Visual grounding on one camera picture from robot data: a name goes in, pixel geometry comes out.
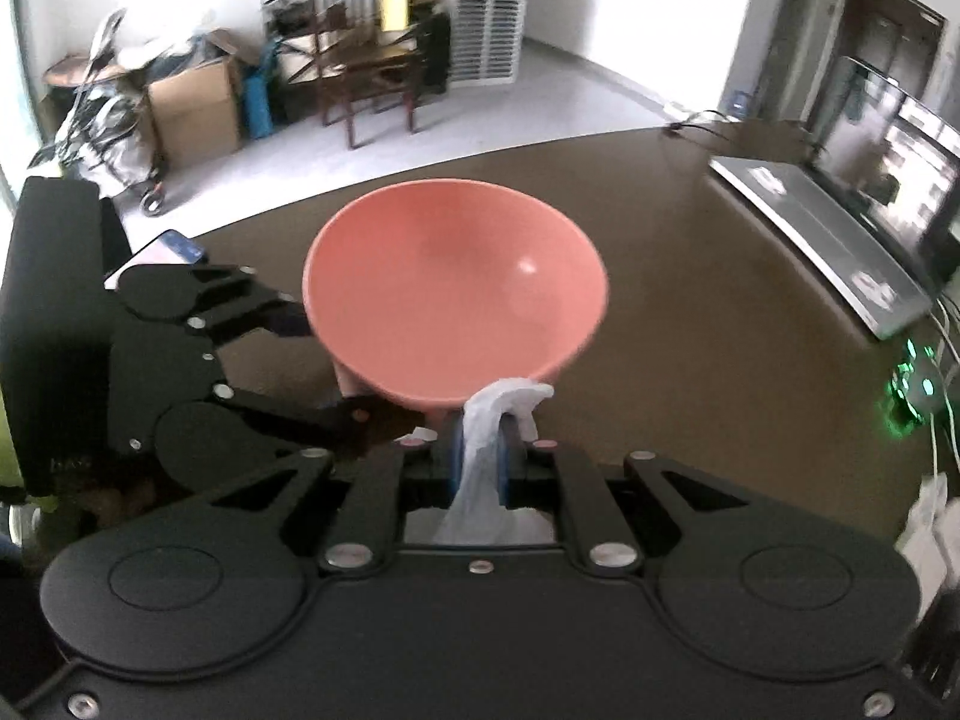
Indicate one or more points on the pink footed bowl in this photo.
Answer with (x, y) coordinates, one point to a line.
(450, 277)

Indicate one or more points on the yellow paper bag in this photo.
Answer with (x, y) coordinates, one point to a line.
(394, 4)

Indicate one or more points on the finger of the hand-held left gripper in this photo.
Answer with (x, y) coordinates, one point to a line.
(300, 420)
(255, 311)

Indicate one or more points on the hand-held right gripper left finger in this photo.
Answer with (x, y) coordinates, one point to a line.
(454, 461)

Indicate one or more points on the silver laptop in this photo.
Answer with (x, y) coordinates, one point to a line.
(817, 217)

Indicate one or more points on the white power adapter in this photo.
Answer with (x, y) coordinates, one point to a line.
(926, 532)

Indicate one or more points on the white tissue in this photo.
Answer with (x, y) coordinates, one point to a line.
(480, 420)

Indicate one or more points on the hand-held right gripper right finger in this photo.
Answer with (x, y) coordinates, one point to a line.
(506, 465)

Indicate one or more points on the folded silver trolley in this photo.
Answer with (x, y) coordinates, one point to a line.
(97, 135)

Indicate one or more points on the blue bag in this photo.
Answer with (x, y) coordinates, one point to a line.
(259, 101)

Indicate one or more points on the brown cardboard box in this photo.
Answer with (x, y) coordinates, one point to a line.
(195, 112)

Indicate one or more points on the black smartphone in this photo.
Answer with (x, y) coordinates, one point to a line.
(161, 251)

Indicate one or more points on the dark brown door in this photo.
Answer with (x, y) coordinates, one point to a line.
(892, 37)

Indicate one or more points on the dark wooden chair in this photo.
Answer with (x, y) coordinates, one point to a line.
(360, 67)

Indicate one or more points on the white drawer cabinet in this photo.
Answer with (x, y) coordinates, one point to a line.
(487, 22)

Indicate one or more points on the black suitcase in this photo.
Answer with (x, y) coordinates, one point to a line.
(435, 52)

